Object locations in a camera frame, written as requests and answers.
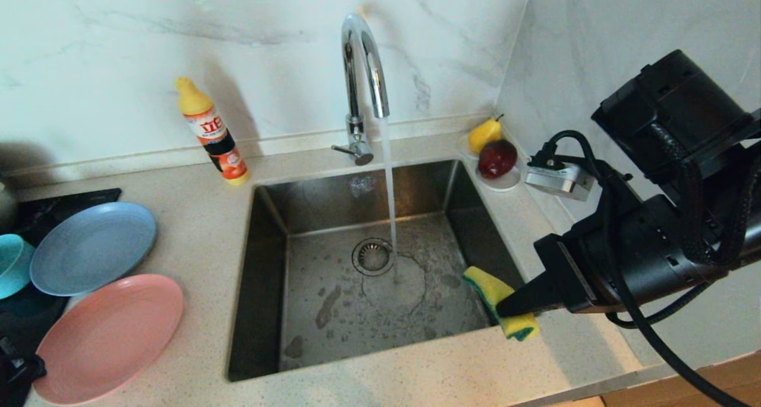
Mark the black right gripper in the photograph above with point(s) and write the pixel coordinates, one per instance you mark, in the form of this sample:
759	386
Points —
565	270

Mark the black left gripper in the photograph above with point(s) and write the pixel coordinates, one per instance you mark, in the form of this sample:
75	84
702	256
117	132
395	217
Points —
12	371

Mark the yellow green sponge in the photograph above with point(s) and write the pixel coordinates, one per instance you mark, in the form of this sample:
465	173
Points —
490	285

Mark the pink plate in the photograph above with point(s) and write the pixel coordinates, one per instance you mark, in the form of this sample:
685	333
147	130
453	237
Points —
107	341

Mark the teal bowl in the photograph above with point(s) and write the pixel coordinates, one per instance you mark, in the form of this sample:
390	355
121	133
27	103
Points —
12	267

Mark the blue-grey plate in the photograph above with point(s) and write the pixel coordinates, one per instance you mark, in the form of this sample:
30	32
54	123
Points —
92	249

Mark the yellow-capped detergent bottle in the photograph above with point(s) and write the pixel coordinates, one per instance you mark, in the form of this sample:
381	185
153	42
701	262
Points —
215	136

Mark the chrome gooseneck faucet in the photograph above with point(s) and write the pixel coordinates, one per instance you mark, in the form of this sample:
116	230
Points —
357	27

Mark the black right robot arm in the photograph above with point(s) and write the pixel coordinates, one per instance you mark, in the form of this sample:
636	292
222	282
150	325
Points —
672	246

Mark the stainless steel sink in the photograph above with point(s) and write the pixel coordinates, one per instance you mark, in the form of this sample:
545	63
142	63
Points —
333	330

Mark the small white dish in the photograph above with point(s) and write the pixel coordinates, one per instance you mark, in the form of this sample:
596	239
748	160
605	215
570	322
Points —
505	184

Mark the dark red apple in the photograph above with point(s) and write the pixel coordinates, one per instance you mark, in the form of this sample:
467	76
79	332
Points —
497	158

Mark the round metal drain strainer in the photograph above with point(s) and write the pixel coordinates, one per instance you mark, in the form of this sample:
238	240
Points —
371	256

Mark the yellow pear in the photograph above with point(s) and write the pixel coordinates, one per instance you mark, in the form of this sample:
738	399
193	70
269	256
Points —
483	135

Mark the running water stream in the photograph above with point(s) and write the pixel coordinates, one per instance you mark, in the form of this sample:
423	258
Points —
389	187

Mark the black glass cooktop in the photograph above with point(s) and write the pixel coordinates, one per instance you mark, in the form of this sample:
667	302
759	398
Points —
71	198

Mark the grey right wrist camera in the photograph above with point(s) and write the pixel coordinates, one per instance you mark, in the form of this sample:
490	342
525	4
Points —
559	178

